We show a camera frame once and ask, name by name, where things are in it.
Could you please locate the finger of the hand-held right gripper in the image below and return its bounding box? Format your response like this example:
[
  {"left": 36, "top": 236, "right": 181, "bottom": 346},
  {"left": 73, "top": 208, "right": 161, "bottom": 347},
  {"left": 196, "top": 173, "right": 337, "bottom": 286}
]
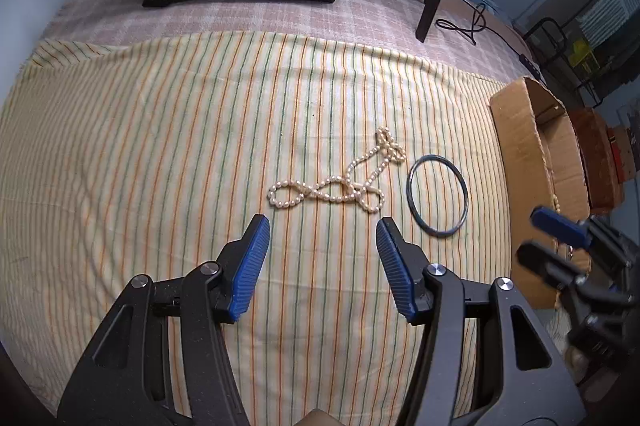
[
  {"left": 530, "top": 205, "right": 593, "bottom": 251},
  {"left": 516, "top": 242, "right": 588, "bottom": 289}
]

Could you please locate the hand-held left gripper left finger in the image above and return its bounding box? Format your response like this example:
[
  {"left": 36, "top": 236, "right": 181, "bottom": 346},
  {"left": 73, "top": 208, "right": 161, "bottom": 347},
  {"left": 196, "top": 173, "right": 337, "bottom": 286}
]
[{"left": 56, "top": 213, "right": 271, "bottom": 426}]

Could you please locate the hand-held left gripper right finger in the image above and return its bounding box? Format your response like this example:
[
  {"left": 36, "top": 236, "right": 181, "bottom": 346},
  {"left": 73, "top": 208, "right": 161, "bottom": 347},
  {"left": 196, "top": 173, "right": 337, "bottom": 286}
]
[{"left": 375, "top": 216, "right": 586, "bottom": 426}]

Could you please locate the cardboard box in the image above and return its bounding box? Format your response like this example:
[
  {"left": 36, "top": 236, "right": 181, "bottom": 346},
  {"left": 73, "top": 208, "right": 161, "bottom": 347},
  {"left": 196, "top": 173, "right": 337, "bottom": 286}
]
[{"left": 489, "top": 76, "right": 593, "bottom": 309}]

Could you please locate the thin pearl necklace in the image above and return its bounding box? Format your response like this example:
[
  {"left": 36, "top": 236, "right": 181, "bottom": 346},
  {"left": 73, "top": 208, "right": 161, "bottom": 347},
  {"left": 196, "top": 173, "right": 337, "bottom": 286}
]
[{"left": 267, "top": 126, "right": 407, "bottom": 215}]

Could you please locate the dark bangle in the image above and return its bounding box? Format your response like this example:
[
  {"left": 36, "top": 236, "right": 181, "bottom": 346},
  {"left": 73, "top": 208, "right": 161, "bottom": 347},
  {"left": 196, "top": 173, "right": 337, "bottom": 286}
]
[{"left": 406, "top": 153, "right": 471, "bottom": 237}]

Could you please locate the reddish brown box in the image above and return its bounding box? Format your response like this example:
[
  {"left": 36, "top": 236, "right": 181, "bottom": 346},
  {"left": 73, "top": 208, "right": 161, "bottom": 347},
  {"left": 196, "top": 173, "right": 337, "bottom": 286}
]
[{"left": 570, "top": 109, "right": 626, "bottom": 213}]

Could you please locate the yellow striped cloth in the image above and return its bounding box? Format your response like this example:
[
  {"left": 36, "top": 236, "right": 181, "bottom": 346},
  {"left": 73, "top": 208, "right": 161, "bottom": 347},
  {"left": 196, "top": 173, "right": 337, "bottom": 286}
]
[{"left": 0, "top": 31, "right": 566, "bottom": 426}]

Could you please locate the beige fuzzy cloth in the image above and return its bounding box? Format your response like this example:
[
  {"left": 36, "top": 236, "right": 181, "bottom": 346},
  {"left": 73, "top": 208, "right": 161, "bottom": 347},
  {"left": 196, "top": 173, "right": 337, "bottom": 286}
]
[{"left": 299, "top": 407, "right": 343, "bottom": 426}]

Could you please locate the yellow box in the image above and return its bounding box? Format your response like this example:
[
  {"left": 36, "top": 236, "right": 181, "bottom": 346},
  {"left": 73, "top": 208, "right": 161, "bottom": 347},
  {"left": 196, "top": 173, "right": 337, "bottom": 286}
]
[{"left": 570, "top": 39, "right": 598, "bottom": 72}]

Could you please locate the black clothes rack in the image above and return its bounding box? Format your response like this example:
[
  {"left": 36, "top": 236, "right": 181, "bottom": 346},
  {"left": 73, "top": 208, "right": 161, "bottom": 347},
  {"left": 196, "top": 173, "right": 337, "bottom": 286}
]
[{"left": 512, "top": 0, "right": 640, "bottom": 107}]

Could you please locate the white striped towel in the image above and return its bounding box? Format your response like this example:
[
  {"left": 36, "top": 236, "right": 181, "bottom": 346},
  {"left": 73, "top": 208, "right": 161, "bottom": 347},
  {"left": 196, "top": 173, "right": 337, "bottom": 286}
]
[{"left": 580, "top": 0, "right": 638, "bottom": 52}]

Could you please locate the pink plaid blanket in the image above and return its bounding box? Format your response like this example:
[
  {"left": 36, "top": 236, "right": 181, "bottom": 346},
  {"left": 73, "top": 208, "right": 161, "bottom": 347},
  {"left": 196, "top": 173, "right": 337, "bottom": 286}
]
[{"left": 47, "top": 0, "right": 533, "bottom": 94}]

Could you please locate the black cable remote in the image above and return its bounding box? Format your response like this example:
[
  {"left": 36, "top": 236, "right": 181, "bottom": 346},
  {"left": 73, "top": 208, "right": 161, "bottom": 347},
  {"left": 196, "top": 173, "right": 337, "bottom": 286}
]
[{"left": 517, "top": 54, "right": 543, "bottom": 80}]

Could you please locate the black power cable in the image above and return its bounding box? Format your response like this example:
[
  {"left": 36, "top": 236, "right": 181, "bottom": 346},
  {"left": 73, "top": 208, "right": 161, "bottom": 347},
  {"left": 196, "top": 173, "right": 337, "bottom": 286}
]
[{"left": 436, "top": 4, "right": 531, "bottom": 57}]

